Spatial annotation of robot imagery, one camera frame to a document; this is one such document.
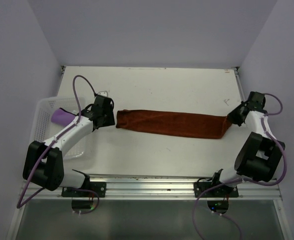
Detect purple grey microfiber towel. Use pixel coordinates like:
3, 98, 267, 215
51, 108, 76, 127

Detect rust orange towel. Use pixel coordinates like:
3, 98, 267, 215
116, 109, 232, 139

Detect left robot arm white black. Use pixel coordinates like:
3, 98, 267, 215
22, 95, 115, 197

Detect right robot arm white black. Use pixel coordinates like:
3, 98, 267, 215
209, 91, 287, 196

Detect white perforated plastic basket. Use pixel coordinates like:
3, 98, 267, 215
29, 96, 93, 162

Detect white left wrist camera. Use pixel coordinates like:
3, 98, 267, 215
98, 91, 109, 97

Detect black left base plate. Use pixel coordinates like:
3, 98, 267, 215
61, 181, 106, 198

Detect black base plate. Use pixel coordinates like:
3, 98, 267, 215
193, 181, 239, 198
61, 181, 106, 198

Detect aluminium mounting rail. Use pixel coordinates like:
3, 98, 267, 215
18, 174, 280, 201

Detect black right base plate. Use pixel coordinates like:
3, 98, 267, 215
193, 181, 239, 198

